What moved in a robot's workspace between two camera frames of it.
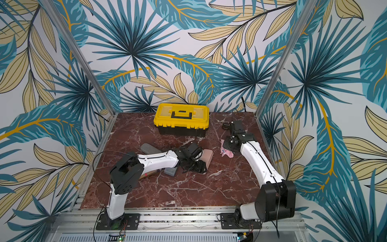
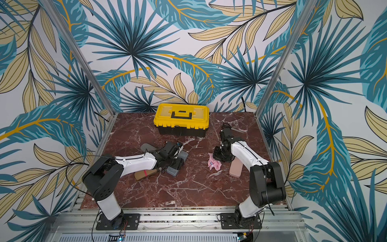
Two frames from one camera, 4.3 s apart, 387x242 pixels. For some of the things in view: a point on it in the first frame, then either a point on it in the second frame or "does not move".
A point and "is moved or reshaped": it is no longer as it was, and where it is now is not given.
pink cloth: x=226 y=151 is moved or reshaped
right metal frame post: x=284 y=58 does not move
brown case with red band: x=148 y=174 does not move
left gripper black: x=200 y=169 → x=179 y=164
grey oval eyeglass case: x=146 y=148 does not move
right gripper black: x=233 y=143 → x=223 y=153
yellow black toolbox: x=182 y=119 does not move
